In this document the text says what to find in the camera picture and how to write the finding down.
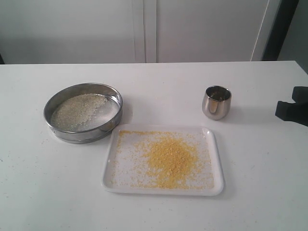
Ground yellow white grain pile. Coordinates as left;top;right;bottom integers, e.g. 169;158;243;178
51;93;107;131

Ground white rectangular plastic tray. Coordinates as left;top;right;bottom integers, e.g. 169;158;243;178
102;124;224;196

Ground stainless steel cup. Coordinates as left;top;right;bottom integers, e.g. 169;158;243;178
202;86;232;120

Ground round steel mesh sieve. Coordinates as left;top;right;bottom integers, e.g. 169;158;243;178
43;83;123;144

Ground dark vertical post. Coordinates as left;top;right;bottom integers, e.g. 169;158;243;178
262;0;299;61

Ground sifted yellow millet grains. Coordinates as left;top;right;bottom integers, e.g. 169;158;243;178
109;130;214;190

